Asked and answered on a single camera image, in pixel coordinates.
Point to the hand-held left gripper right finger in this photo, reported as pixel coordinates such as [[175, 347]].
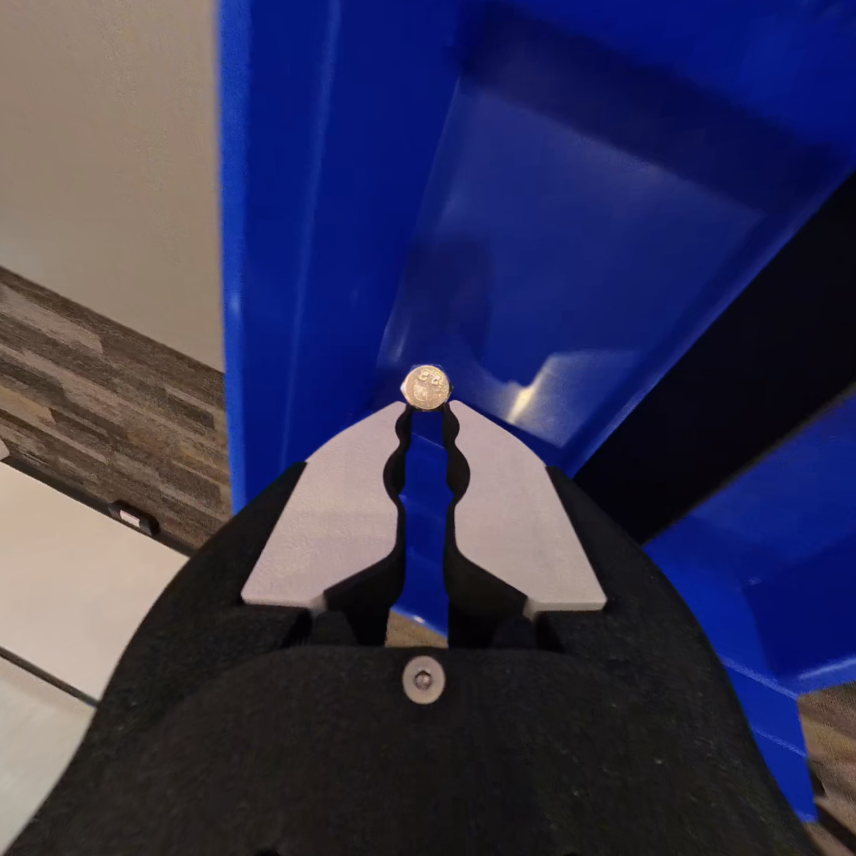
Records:
[[528, 535]]

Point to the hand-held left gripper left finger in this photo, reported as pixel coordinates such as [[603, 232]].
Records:
[[321, 535]]

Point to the silver hex bolt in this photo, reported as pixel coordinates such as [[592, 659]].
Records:
[[428, 387]]

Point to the blue plastic bin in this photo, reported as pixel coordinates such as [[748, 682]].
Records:
[[602, 268]]

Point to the black floor box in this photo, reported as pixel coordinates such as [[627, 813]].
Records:
[[134, 518]]

